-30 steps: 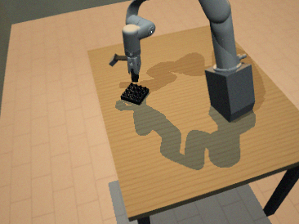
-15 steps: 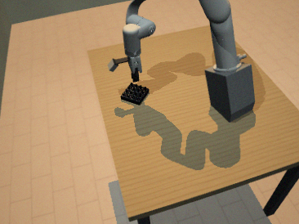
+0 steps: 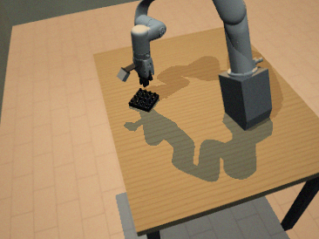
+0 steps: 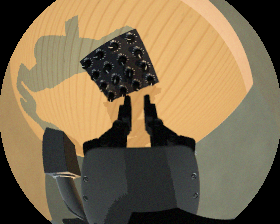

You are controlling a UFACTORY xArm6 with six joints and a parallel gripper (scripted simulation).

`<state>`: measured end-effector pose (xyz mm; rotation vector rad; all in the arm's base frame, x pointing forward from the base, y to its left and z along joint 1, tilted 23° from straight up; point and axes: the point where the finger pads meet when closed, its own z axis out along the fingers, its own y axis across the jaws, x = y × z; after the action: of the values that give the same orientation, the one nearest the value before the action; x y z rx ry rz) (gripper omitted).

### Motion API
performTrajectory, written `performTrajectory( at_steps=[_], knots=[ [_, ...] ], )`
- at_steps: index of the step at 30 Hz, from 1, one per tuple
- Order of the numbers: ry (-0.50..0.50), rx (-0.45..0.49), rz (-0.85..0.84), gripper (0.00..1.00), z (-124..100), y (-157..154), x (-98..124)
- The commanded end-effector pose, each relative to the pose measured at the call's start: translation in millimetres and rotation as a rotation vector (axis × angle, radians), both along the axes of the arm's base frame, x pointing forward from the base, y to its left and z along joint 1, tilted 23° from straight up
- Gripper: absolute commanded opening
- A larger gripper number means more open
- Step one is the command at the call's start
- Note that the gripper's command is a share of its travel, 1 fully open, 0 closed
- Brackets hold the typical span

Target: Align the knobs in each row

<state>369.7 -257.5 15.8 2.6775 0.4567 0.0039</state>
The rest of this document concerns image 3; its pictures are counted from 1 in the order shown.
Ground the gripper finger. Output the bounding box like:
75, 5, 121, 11
138, 73, 144, 85
143, 71, 153, 87

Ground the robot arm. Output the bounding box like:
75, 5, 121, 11
117, 0, 263, 82

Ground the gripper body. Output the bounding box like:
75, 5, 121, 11
132, 57, 154, 79

